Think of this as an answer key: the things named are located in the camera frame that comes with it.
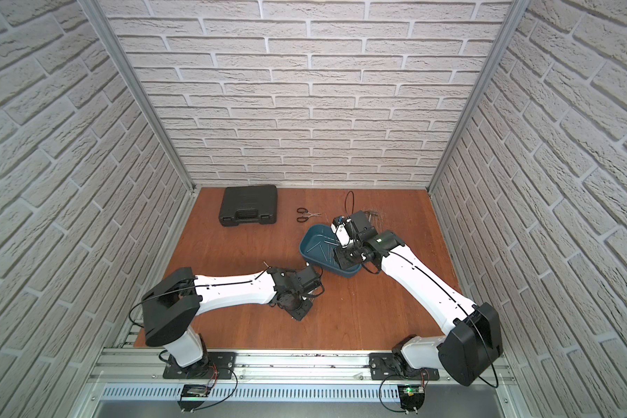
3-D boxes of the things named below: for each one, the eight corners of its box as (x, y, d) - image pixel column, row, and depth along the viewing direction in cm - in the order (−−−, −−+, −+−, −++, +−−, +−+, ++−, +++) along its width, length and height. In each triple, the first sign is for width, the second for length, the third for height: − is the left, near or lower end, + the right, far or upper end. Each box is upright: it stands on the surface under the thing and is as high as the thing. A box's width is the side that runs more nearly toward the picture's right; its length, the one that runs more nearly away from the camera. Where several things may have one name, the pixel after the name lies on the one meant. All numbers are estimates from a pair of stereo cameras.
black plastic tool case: (218, 225, 106) (214, 219, 102) (229, 191, 118) (226, 184, 115) (275, 226, 106) (274, 219, 103) (281, 191, 119) (279, 185, 115)
